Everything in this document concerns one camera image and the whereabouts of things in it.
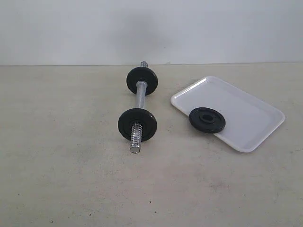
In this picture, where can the black weight plate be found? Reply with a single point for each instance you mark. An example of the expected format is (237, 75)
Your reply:
(137, 116)
(207, 120)

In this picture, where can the white rectangular plastic tray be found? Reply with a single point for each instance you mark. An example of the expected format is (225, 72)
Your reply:
(249, 120)

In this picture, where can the black weight plate end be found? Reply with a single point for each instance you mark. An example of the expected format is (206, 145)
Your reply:
(142, 74)

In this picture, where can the chrome dumbbell bar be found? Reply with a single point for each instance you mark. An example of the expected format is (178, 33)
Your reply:
(137, 128)

